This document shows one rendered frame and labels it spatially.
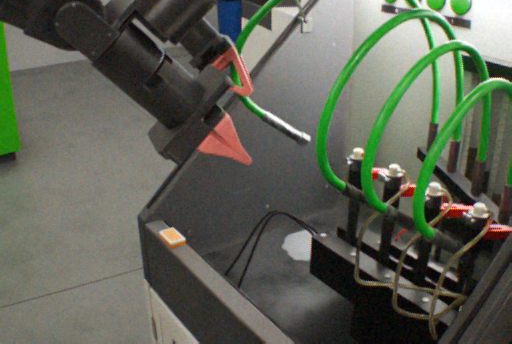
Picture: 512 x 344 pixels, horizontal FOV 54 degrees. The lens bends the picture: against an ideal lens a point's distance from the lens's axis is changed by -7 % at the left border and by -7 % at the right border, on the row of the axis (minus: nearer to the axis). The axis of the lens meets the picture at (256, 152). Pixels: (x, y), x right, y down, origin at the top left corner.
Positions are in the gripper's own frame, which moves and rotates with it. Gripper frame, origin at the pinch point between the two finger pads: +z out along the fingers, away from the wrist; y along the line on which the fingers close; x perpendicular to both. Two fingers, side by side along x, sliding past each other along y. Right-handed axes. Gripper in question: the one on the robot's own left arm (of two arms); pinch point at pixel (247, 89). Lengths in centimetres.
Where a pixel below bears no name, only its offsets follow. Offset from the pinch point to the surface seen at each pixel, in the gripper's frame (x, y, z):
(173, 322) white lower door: 43.1, 7.7, 23.5
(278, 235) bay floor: 21.2, 31.6, 28.6
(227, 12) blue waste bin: 25, 595, -102
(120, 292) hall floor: 119, 126, 24
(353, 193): -2.8, -12.1, 21.2
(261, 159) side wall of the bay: 11.3, 28.0, 12.5
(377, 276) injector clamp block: 3.6, -7.2, 35.5
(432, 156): -13.9, -28.5, 19.7
